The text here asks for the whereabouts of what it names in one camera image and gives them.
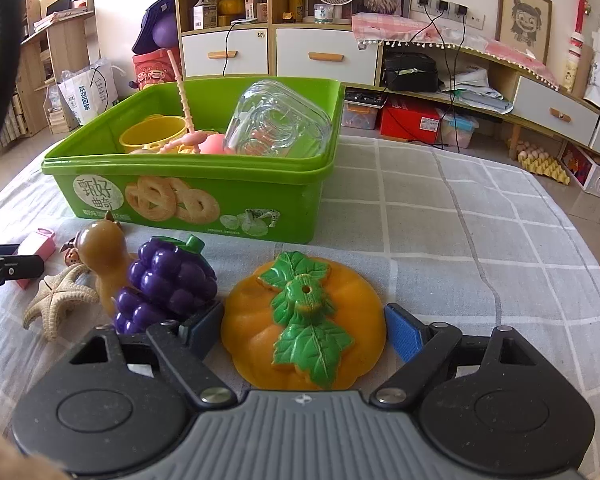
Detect pink toy card box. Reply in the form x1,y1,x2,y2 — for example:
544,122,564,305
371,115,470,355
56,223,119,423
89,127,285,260
16,228,56,290

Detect orange toy pumpkin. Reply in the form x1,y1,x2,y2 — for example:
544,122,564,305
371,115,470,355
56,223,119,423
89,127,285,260
221,252,387,391

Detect clear glass jar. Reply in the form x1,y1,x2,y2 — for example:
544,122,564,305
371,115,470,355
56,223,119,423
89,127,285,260
224,79,332,158

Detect beige starfish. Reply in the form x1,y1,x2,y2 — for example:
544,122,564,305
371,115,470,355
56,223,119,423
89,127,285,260
22,263,99,341

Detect purple toy grapes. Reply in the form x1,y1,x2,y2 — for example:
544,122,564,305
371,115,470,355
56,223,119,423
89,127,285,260
114,235,218,335

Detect small orange toy figure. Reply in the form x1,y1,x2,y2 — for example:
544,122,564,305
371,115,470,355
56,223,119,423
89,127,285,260
60,238,81,266

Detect brown toy gourd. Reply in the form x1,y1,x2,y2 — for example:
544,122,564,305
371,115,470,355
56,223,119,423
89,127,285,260
74,214,135,318

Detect grey checked table cloth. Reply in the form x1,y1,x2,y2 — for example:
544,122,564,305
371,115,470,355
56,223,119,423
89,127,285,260
0,136,600,478

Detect green plastic storage box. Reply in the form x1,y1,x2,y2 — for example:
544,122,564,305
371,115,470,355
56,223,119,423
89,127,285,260
42,77,343,244

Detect white paper shopping bag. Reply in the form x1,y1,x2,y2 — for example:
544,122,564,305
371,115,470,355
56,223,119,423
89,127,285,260
58,58,119,126

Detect yellow toy pot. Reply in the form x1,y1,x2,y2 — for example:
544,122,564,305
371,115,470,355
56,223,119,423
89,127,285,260
119,114,187,153

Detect pink toy pig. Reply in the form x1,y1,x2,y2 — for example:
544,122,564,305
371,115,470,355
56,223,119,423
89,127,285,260
176,130,232,155

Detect pink toy stick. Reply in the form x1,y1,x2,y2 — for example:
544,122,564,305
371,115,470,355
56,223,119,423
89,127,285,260
161,50,209,154

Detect yellow egg tray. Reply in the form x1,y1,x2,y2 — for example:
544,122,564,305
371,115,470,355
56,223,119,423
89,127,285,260
507,139,570,185

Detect red cardboard box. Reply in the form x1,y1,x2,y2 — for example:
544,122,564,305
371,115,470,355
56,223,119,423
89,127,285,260
379,98,440,144

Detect red printed bin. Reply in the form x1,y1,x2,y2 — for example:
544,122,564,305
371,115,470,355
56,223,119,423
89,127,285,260
129,48,182,90

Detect low wooden tv cabinet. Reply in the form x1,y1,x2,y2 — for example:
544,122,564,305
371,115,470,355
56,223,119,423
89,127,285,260
273,13,600,156

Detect black bag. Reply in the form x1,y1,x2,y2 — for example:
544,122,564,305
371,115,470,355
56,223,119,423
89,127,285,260
384,52,439,92

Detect pink table runner cloth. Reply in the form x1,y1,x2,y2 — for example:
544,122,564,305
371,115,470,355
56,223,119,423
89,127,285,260
352,13,559,90

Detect wooden shelf cabinet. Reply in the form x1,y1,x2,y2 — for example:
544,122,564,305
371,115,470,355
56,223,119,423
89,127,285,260
175,0,272,78

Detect framed cartoon girl picture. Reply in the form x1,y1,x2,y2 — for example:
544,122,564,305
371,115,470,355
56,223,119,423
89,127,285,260
495,0,553,63

